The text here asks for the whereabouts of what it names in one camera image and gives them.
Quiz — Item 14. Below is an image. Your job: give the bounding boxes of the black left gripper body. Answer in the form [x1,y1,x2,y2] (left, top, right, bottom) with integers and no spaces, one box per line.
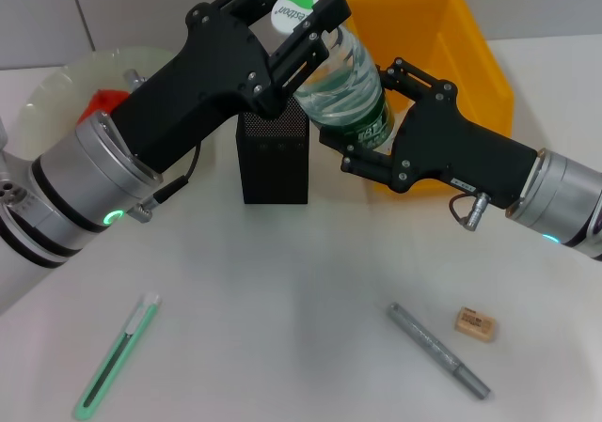
[112,3,289,175]

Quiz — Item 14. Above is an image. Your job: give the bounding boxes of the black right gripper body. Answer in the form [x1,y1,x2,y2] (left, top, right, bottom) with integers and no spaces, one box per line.
[391,81,541,210]

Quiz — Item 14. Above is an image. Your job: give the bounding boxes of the clear bottle with green label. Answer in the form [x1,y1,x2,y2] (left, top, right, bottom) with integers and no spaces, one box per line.
[270,0,395,154]

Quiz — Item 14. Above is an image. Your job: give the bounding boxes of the green utility knife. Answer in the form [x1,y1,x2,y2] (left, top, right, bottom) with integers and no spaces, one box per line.
[72,290,162,421]

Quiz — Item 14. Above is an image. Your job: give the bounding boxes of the black mesh pen holder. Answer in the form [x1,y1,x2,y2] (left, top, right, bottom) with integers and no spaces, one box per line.
[234,97,310,206]

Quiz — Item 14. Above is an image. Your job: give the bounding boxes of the pale green glass fruit plate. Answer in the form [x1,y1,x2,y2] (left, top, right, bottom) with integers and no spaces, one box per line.
[21,46,222,179]

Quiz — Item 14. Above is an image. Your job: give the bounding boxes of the beige eraser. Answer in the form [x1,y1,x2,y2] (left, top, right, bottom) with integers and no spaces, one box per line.
[453,305,499,344]

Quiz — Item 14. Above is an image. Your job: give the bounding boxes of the grey marker pen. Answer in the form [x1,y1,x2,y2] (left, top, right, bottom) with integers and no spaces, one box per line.
[385,301,492,400]

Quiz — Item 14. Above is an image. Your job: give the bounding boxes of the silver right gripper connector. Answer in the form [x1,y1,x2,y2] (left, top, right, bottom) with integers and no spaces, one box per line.
[463,193,491,230]

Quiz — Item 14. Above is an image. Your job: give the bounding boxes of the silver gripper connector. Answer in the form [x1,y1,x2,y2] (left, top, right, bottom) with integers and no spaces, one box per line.
[122,69,148,90]
[463,193,491,230]

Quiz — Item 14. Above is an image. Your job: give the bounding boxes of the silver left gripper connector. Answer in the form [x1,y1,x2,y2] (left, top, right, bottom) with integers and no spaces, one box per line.
[122,69,148,90]

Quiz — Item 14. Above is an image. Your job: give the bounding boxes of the yellow plastic bin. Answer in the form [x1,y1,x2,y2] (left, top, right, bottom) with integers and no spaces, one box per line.
[345,0,515,196]

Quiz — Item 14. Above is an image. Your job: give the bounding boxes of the grey right arm cable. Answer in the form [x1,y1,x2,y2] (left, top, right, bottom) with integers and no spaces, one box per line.
[449,194,471,225]

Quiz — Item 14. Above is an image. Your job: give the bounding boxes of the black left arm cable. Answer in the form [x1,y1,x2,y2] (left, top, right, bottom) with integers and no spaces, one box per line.
[129,142,203,225]

